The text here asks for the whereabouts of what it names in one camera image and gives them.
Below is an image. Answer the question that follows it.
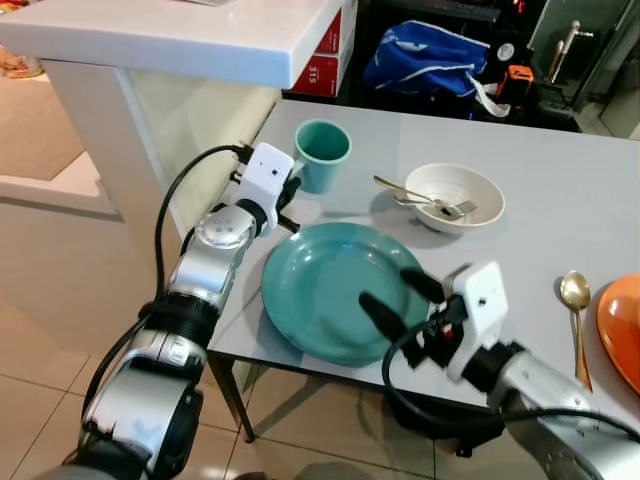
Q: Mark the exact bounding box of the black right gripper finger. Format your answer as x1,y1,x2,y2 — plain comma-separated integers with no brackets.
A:
400,267,448,304
358,291,414,349

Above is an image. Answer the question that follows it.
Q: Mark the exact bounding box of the teal cup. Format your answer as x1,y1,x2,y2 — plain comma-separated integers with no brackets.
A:
294,119,353,195

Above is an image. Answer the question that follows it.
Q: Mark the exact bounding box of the teal round plate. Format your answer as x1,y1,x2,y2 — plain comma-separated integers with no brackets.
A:
262,222,433,366

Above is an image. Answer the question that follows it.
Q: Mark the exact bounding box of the silver fork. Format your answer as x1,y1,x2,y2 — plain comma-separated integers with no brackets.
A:
395,195,479,219

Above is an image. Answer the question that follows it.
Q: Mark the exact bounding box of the red white box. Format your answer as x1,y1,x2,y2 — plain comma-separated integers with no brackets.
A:
290,55,343,98
313,8,358,58

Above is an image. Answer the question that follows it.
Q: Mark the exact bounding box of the white ceramic bowl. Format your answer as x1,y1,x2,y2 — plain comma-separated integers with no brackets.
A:
405,163,506,236

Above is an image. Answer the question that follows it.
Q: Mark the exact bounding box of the gold spoon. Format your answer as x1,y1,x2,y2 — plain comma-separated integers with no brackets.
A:
558,270,594,393

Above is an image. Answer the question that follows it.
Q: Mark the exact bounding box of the black table leg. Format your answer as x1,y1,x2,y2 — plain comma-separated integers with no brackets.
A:
210,355,256,441

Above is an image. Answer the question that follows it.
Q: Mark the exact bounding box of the blue white bag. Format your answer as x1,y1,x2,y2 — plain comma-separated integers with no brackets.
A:
363,20,491,98

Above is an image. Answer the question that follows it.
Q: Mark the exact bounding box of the orange plate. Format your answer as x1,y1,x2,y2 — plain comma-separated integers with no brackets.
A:
597,273,640,393

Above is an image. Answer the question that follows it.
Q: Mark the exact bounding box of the white kitchen counter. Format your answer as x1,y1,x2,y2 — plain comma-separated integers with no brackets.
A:
0,0,348,356

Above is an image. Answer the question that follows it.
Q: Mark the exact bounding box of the orange black device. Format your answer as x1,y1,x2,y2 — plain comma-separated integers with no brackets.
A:
505,65,535,107

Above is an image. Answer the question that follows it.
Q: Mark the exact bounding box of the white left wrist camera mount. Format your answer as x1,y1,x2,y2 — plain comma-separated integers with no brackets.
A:
240,142,297,216

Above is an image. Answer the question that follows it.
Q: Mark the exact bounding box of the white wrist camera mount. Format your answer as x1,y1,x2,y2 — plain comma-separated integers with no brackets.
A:
240,142,297,216
445,262,509,383

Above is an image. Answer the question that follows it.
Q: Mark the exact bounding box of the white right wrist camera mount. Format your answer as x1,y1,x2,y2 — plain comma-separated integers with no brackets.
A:
445,262,509,383

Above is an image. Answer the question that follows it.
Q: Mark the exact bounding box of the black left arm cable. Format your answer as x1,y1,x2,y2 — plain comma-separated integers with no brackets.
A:
80,143,251,421

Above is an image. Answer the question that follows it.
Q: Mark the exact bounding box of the silver door handle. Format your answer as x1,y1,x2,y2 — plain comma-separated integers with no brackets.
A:
547,20,597,86

